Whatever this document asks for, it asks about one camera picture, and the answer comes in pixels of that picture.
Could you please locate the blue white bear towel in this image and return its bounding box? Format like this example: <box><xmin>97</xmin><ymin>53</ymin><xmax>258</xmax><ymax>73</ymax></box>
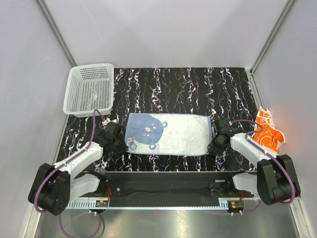
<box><xmin>125</xmin><ymin>113</ymin><xmax>212</xmax><ymax>156</ymax></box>

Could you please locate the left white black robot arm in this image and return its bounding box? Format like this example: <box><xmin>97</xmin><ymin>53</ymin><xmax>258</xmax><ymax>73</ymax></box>
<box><xmin>28</xmin><ymin>121</ymin><xmax>128</xmax><ymax>216</ymax></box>

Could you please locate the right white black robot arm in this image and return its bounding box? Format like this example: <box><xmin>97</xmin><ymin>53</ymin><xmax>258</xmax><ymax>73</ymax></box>
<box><xmin>207</xmin><ymin>119</ymin><xmax>301</xmax><ymax>205</ymax></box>

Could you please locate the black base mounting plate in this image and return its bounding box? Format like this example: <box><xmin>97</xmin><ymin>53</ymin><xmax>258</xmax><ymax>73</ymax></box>
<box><xmin>105</xmin><ymin>172</ymin><xmax>253</xmax><ymax>201</ymax></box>

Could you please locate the orange white crumpled towel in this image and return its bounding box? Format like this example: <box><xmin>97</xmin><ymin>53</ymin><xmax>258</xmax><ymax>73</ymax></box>
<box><xmin>252</xmin><ymin>107</ymin><xmax>286</xmax><ymax>154</ymax></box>

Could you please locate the white perforated plastic basket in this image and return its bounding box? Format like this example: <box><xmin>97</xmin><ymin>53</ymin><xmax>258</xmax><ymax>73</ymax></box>
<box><xmin>63</xmin><ymin>63</ymin><xmax>114</xmax><ymax>118</ymax></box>

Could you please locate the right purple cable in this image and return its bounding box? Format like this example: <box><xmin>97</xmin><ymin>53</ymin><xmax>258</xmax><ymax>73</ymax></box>
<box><xmin>230</xmin><ymin>119</ymin><xmax>297</xmax><ymax>215</ymax></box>

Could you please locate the purple cable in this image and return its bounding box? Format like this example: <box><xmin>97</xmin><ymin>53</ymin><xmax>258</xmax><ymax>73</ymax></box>
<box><xmin>33</xmin><ymin>109</ymin><xmax>105</xmax><ymax>238</ymax></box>
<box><xmin>230</xmin><ymin>119</ymin><xmax>297</xmax><ymax>215</ymax></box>

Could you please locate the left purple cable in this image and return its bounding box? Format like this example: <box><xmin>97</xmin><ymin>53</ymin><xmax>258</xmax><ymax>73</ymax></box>
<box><xmin>33</xmin><ymin>109</ymin><xmax>105</xmax><ymax>238</ymax></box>

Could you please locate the aluminium rail frame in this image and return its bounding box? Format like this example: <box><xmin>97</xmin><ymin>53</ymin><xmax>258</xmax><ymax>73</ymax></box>
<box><xmin>66</xmin><ymin>197</ymin><xmax>229</xmax><ymax>210</ymax></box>

